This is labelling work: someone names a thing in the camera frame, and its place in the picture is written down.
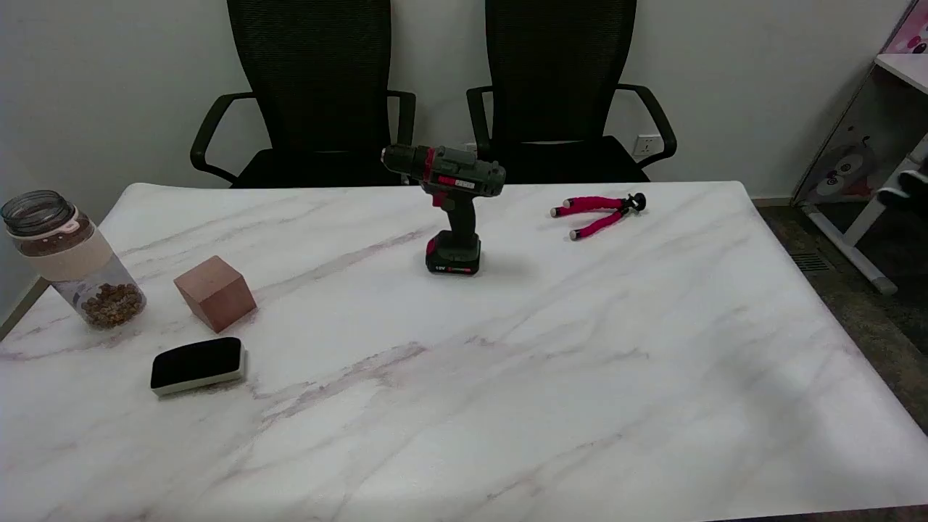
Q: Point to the green and red power screwdriver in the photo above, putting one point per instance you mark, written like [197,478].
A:
[458,179]

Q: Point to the pink flexible mini tripod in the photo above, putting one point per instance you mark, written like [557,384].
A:
[596,214]

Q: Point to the black mesh office chair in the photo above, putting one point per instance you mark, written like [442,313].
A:
[560,87]
[313,94]

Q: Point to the brown wooden cube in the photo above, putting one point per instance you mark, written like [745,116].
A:
[215,293]

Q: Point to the black whiteboard eraser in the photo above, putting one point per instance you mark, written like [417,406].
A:
[196,363]

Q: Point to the clear jar with brown pellets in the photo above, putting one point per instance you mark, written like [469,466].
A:
[76,262]

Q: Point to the white desk with cartoon panel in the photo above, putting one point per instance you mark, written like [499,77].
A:
[863,156]

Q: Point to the black shoe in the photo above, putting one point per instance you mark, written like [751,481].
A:
[902,194]

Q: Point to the white wall power socket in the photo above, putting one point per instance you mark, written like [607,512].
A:
[647,146]

